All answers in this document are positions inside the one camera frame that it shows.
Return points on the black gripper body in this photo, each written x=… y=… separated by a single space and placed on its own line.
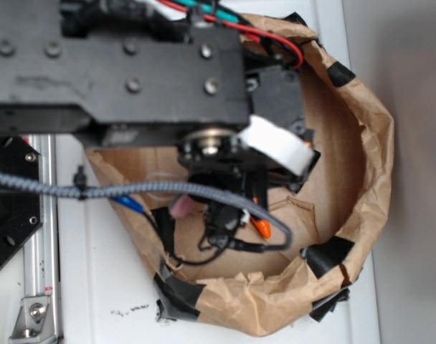
x=218 y=159

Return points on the gray plush bunny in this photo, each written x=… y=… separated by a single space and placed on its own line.
x=181 y=205

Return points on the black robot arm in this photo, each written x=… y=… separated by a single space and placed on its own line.
x=121 y=74

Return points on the orange plastic carrot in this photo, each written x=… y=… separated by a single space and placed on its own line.
x=263 y=226

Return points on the black square block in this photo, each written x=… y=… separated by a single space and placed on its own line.
x=299 y=182

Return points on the brown paper bag bin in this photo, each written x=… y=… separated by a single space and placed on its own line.
x=336 y=218

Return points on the aluminium extrusion rail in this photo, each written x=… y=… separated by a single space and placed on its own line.
x=42 y=262

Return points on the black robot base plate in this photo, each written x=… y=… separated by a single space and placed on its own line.
x=20 y=213

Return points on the metal corner bracket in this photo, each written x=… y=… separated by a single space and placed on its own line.
x=35 y=322

